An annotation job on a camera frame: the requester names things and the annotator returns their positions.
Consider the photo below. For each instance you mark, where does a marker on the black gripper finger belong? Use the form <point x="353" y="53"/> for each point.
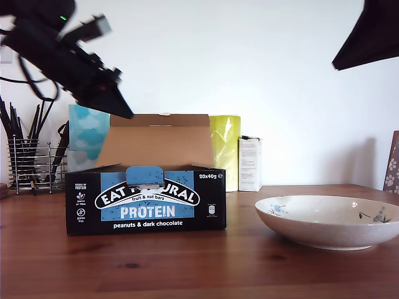
<point x="109" y="102"/>
<point x="374" y="31"/>

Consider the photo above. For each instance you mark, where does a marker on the black blue snackbar carton box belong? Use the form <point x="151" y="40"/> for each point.
<point x="146" y="215"/>

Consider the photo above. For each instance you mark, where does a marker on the blue cloud print tissue box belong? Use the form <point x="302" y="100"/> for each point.
<point x="87" y="130"/>

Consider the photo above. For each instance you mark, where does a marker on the white printed carton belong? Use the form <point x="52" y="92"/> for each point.
<point x="249" y="165"/>

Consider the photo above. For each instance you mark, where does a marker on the thin black stick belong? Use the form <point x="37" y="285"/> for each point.
<point x="39" y="120"/>
<point x="43" y="120"/>
<point x="7" y="120"/>
<point x="33" y="123"/>
<point x="14" y="118"/>

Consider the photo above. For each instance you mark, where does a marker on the yellow plastic wrapped roll pack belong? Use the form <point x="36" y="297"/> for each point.
<point x="226" y="149"/>

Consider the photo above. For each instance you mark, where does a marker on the white floral ceramic bowl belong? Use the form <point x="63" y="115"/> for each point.
<point x="324" y="230"/>

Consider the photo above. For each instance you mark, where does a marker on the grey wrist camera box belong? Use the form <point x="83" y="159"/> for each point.
<point x="101" y="25"/>

